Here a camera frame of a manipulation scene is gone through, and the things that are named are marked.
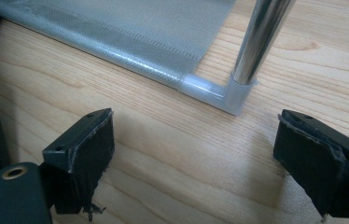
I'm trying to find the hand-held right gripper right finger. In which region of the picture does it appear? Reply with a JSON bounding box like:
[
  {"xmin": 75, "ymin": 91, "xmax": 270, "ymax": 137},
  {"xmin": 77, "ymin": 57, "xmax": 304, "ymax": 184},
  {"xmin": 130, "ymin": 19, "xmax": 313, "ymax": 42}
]
[{"xmin": 272, "ymin": 108, "xmax": 349, "ymax": 219}]

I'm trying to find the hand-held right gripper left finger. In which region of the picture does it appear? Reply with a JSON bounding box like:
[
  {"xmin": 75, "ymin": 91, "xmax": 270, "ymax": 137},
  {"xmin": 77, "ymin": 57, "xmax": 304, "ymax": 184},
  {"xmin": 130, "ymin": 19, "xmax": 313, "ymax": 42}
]
[{"xmin": 38, "ymin": 107, "xmax": 116, "ymax": 216}]

